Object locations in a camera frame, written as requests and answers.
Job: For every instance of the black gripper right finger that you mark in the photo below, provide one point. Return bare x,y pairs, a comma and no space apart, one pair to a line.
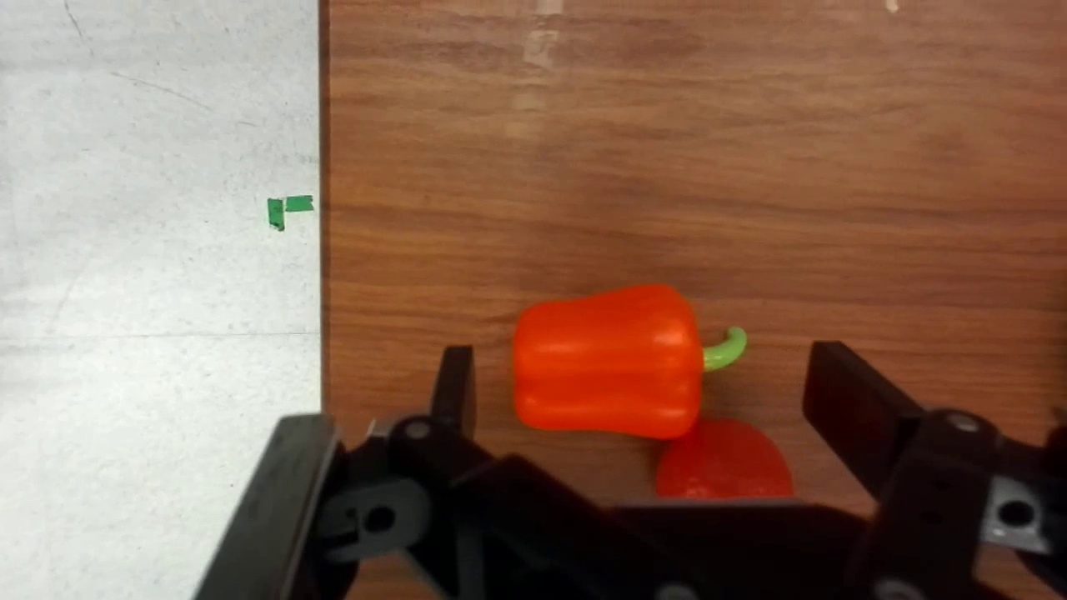
860,411

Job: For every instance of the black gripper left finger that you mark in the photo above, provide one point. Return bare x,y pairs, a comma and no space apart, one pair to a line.
455,391

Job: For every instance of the orange bell pepper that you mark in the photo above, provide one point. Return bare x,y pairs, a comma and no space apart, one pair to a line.
623,362

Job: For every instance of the red tomato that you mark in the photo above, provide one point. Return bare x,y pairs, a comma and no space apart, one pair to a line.
721,461

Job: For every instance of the wooden table top board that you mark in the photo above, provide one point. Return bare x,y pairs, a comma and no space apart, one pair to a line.
873,170

